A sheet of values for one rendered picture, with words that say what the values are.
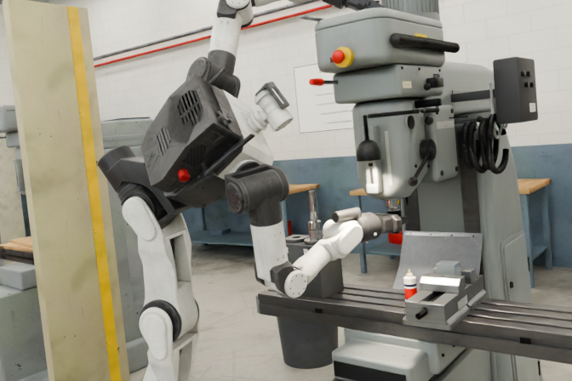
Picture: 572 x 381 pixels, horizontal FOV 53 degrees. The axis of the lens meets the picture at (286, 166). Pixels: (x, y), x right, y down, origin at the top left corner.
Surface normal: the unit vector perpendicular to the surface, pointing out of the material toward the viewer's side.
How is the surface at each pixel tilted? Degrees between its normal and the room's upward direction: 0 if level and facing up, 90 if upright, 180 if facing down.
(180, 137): 75
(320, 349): 94
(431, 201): 90
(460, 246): 63
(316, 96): 90
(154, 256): 115
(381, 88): 90
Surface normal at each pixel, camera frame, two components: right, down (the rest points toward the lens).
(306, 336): -0.10, 0.13
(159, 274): -0.32, 0.09
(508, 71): -0.62, 0.11
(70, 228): 0.78, -0.04
